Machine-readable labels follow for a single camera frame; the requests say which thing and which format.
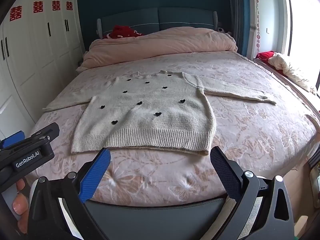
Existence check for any grey blue curtain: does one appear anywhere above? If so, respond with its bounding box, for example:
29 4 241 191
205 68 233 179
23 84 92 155
228 0 251 58

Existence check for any white wardrobe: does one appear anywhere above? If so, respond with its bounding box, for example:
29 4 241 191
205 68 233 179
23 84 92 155
0 0 86 140

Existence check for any red cushion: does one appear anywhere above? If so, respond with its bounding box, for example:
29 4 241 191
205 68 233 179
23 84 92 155
256 51 276 67

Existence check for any pink duvet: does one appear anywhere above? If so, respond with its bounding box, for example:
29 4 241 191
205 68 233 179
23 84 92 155
76 26 238 74

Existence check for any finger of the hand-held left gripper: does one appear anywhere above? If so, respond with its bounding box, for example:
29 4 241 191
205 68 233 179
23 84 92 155
0 122 60 153

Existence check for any white crumpled blanket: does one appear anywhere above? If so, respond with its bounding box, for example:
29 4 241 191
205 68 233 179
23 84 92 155
268 52 317 95

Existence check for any beige sweater with black hearts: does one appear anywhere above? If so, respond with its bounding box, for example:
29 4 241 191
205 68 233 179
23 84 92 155
42 70 277 155

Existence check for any blue upholstered bed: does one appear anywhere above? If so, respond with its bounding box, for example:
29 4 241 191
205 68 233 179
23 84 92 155
27 6 320 240

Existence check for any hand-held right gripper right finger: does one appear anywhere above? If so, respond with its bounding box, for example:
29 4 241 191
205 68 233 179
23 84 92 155
210 146 295 240

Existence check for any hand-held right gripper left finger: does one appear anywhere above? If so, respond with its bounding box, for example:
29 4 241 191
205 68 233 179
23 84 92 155
27 148 112 240

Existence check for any red pillow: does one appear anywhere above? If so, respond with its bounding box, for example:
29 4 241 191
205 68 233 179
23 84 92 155
106 25 143 39

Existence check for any person's left hand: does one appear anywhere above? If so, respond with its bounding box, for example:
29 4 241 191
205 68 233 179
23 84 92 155
12 178 31 228

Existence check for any hanging red ornament string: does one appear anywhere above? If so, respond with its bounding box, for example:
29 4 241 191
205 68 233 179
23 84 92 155
254 0 262 55

